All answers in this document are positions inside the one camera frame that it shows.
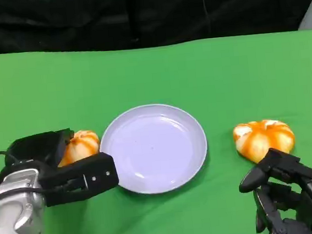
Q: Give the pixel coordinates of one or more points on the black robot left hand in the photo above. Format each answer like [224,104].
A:
[34,148]

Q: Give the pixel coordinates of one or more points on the black backdrop curtain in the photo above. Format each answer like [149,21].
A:
[80,19]

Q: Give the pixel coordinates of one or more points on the lilac plate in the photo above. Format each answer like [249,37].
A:
[159,150]

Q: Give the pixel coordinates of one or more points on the green table cloth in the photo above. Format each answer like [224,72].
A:
[152,76]

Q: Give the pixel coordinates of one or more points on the orange white toy bread roll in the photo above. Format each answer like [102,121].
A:
[263,140]
[81,146]

